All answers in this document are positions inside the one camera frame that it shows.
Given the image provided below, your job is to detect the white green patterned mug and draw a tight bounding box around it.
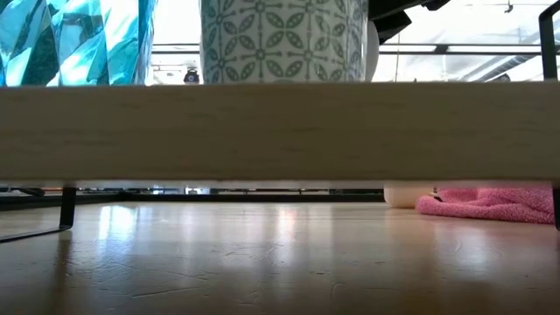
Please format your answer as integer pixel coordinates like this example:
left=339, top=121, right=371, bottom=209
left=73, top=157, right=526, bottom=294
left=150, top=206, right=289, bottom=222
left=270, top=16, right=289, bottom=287
left=199, top=0, right=381, bottom=85

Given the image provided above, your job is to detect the cream cup orange inside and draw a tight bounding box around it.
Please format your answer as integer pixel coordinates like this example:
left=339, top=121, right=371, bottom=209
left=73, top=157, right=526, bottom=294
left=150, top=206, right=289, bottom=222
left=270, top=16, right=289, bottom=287
left=383, top=185, right=435, bottom=209

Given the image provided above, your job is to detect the teal faceted transparent cup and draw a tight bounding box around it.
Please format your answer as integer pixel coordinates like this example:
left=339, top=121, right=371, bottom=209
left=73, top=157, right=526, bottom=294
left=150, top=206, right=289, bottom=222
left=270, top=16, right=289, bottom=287
left=0, top=0, right=158, bottom=87

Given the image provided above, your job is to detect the pink towel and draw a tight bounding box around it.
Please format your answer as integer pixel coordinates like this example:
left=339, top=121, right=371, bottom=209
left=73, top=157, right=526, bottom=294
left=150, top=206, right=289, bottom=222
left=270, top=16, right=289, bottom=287
left=415, top=186, right=556, bottom=226

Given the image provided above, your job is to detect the grey ceiling duct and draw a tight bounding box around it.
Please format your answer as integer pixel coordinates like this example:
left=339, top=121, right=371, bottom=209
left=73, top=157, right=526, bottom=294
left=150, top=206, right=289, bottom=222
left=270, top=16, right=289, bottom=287
left=457, top=30, right=543, bottom=83

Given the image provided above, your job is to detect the wooden shelf with black frame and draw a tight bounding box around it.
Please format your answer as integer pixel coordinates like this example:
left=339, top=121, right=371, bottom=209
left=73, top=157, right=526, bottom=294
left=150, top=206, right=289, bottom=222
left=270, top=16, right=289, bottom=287
left=0, top=0, right=560, bottom=244

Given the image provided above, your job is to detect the black aluminium table frame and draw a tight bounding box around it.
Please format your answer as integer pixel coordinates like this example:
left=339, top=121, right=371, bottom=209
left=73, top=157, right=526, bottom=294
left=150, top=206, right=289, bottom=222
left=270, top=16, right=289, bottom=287
left=0, top=186, right=386, bottom=212

